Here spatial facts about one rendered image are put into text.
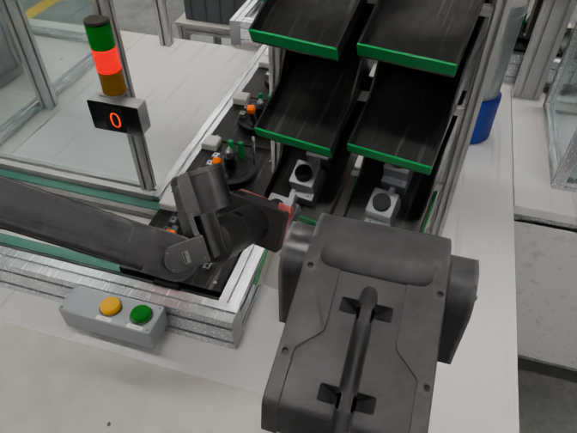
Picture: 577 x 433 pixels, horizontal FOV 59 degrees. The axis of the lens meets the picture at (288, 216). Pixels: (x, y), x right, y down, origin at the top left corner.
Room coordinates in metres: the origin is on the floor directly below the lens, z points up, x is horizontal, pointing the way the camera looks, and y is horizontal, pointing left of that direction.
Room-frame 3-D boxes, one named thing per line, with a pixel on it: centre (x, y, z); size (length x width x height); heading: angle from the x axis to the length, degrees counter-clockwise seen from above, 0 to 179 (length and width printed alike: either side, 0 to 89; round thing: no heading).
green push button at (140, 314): (0.60, 0.30, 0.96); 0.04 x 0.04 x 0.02
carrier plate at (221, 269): (0.81, 0.22, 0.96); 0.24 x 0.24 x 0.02; 73
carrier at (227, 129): (1.29, 0.08, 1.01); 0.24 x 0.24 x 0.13; 73
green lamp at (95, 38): (0.97, 0.37, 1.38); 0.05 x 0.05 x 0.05
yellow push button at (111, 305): (0.62, 0.37, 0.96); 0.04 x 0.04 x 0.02
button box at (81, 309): (0.62, 0.37, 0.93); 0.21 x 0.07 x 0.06; 73
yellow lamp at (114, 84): (0.97, 0.37, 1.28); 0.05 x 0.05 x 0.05
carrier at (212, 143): (1.05, 0.15, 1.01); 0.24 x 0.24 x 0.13; 73
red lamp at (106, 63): (0.97, 0.37, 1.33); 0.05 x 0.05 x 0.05
